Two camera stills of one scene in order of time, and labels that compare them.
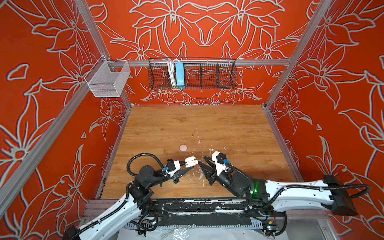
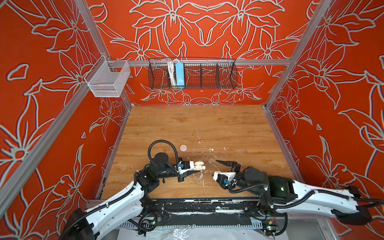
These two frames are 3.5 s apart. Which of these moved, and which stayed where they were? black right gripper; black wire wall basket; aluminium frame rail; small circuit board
Moved: black right gripper
Stayed: small circuit board; aluminium frame rail; black wire wall basket
